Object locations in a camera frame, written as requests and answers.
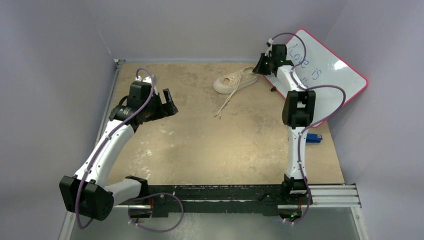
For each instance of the white shoelace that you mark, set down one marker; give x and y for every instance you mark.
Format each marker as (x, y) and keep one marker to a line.
(230, 94)

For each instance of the beige sneaker shoe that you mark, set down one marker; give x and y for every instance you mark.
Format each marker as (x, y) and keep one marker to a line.
(232, 82)

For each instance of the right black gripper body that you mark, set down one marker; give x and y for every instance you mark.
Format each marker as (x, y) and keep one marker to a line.
(262, 68)

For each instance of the pink framed whiteboard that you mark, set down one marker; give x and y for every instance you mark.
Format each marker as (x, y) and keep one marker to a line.
(317, 65)

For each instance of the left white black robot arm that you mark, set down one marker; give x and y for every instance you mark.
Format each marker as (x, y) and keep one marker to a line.
(86, 192)

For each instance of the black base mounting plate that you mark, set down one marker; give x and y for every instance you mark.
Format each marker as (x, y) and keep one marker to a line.
(266, 199)

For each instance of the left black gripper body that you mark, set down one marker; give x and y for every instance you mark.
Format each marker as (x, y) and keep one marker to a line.
(155, 109)

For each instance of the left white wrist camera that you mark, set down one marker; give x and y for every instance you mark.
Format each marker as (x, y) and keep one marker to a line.
(149, 79)

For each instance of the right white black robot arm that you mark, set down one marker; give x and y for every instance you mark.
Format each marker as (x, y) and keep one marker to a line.
(297, 115)

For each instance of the aluminium frame rail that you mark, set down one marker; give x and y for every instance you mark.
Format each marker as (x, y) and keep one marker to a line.
(324, 196)

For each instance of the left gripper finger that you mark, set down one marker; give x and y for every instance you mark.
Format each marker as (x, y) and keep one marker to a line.
(168, 98)
(170, 110)

